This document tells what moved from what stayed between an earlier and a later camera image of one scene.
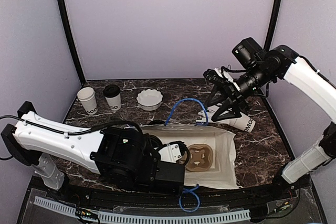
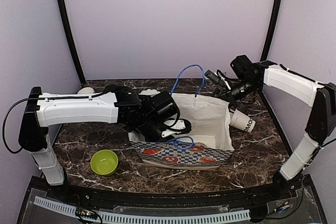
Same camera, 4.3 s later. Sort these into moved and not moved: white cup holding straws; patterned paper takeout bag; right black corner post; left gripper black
Moved: patterned paper takeout bag; left gripper black
Not moved: right black corner post; white cup holding straws
